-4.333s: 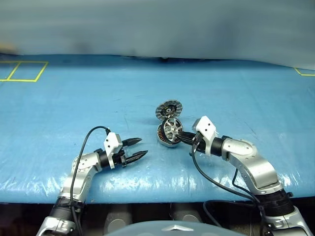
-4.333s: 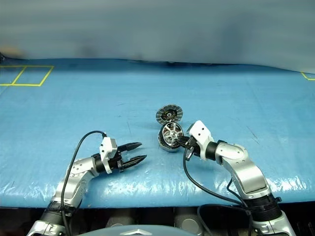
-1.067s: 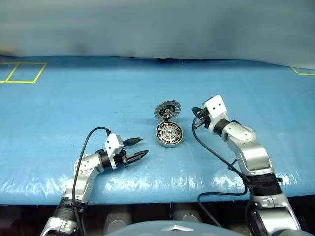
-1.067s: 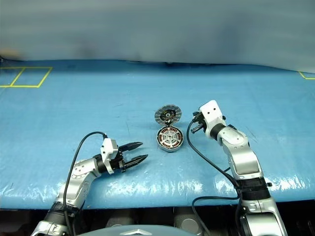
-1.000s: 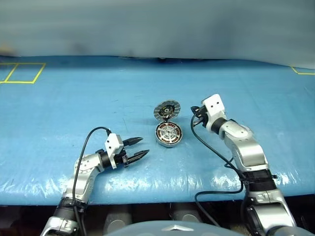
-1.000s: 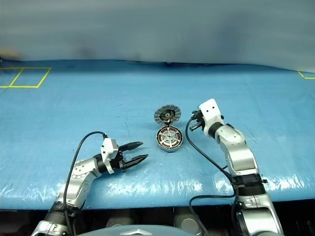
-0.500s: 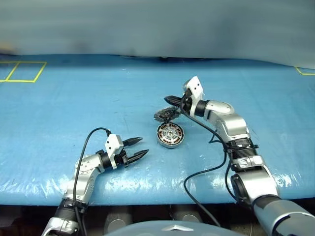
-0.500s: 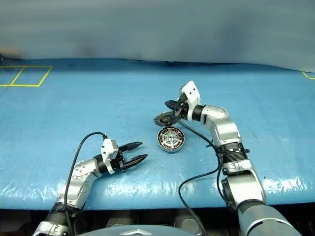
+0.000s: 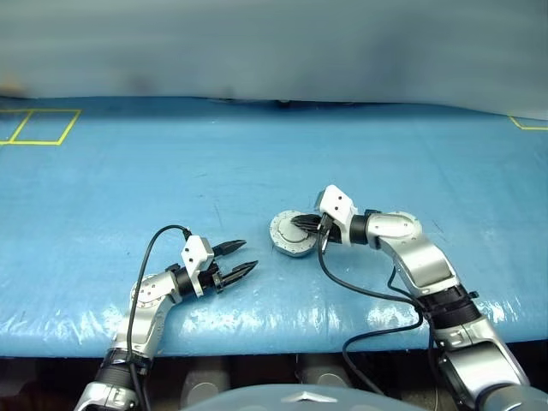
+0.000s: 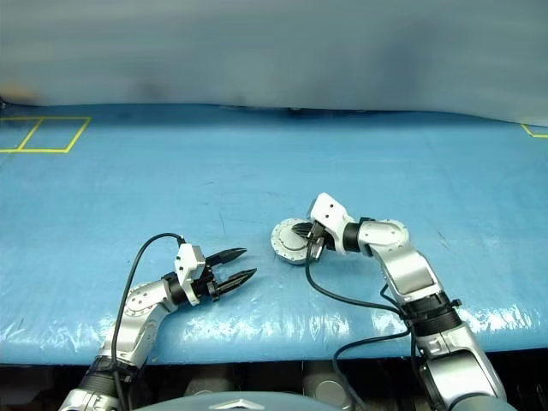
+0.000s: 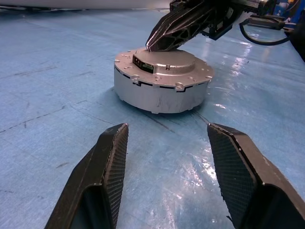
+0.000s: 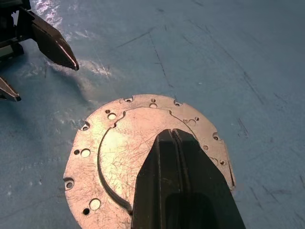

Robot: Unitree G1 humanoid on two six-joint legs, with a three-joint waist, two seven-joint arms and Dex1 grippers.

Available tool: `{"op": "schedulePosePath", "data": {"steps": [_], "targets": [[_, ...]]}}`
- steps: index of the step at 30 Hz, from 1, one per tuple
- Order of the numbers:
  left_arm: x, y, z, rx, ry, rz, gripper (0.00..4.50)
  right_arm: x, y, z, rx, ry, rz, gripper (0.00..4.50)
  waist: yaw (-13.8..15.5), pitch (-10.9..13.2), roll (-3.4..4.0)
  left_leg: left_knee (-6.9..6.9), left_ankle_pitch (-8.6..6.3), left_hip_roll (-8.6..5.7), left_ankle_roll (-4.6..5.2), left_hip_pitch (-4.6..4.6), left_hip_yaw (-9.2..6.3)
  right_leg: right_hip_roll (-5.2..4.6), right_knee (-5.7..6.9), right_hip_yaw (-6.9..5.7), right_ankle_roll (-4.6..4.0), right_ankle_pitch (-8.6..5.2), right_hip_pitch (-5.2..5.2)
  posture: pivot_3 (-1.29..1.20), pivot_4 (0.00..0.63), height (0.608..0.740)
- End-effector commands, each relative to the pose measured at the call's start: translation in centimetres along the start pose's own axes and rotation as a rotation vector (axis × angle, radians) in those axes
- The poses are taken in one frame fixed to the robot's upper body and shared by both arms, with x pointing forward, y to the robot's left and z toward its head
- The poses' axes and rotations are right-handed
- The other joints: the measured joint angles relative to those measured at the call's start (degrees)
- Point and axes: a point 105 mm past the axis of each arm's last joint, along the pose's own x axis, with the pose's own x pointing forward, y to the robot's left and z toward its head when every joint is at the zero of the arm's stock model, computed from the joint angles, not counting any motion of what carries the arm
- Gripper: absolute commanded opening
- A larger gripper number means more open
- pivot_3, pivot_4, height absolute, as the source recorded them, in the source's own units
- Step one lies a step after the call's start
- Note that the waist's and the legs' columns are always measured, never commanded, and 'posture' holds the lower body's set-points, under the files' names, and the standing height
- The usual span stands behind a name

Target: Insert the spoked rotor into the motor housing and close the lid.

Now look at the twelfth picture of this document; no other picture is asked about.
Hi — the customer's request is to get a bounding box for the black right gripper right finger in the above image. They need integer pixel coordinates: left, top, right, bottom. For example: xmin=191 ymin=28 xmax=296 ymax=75
xmin=172 ymin=128 xmax=246 ymax=229

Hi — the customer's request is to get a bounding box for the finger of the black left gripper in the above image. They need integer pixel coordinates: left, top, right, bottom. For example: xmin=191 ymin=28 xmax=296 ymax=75
xmin=0 ymin=76 xmax=22 ymax=103
xmin=20 ymin=6 xmax=80 ymax=72

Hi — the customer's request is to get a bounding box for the round metal plate with holes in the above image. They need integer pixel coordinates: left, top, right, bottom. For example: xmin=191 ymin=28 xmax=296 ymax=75
xmin=63 ymin=94 xmax=237 ymax=229

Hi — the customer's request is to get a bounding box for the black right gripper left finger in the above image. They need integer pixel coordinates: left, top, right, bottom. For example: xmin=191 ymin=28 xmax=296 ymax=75
xmin=130 ymin=128 xmax=192 ymax=229

